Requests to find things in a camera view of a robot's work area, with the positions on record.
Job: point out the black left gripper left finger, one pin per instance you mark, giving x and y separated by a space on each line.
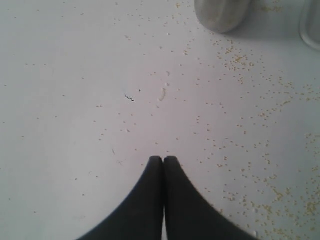
140 216

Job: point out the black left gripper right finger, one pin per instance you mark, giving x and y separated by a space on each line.
188 216

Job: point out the stainless steel cup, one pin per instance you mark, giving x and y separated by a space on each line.
221 16

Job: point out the white plastic tray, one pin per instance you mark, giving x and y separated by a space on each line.
309 24

